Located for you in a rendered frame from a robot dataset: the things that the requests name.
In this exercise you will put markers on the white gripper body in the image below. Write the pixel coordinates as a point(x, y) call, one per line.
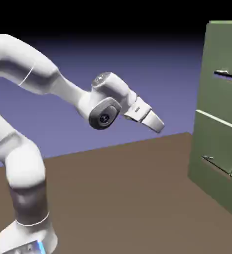
point(152, 120)

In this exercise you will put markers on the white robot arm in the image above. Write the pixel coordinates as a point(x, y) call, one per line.
point(28, 67)

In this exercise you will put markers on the green drawer front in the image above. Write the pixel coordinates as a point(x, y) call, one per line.
point(213, 142)
point(221, 55)

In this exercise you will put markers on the green cabinet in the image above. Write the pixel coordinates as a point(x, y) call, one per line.
point(217, 99)

